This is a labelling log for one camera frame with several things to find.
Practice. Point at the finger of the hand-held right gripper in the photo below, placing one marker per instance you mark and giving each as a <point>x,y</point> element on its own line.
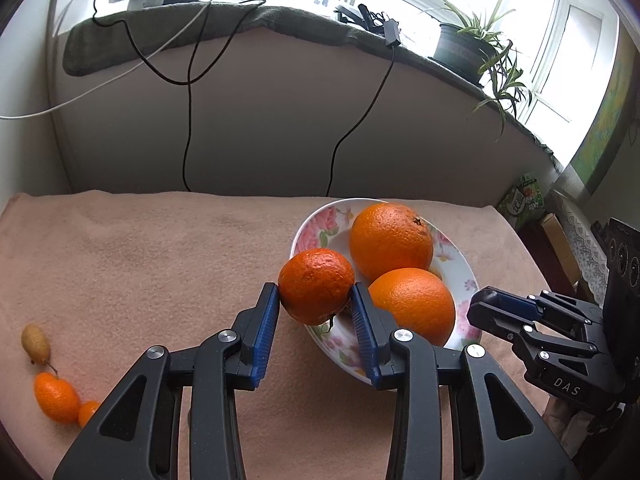
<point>520,302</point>
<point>487,312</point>

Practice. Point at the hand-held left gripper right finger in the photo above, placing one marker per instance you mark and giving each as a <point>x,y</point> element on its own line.
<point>364,335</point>

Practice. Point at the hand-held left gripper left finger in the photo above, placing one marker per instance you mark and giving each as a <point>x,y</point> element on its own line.
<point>265,335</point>

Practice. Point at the large orange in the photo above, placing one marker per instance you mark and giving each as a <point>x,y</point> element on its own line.
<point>390,240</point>
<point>415,305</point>

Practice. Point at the mandarin orange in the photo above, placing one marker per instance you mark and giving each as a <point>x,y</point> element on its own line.
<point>315,285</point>

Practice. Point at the floral white plate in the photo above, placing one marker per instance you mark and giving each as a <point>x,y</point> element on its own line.
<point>320,225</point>

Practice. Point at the person's right hand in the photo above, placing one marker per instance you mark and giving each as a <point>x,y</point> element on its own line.
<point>562,425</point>

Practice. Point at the cardboard box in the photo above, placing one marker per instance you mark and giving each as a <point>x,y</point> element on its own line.
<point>555,240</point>

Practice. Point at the white lace cloth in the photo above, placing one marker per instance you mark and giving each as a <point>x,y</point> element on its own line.
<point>582,240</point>

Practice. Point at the green packet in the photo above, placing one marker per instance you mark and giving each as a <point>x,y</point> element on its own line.
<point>522,200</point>

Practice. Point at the pink towel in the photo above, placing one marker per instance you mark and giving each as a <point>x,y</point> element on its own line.
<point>150,270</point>

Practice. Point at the tiny orange kumquat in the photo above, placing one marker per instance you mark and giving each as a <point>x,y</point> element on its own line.
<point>88,412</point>

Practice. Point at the small mandarin with stem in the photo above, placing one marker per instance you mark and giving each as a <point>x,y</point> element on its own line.
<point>56,397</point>

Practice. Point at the brown-green jujube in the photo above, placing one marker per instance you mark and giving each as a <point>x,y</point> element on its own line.
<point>35,344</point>

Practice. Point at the potted spider plant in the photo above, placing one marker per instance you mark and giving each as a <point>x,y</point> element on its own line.
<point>455,50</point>

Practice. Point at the small black inline adapter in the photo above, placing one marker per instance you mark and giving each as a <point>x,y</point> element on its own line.
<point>392,32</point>

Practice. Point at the black folding stand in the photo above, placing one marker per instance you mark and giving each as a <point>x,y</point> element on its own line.
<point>352,12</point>

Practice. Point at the green wall poster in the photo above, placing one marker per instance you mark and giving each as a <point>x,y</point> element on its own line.
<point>612,125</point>

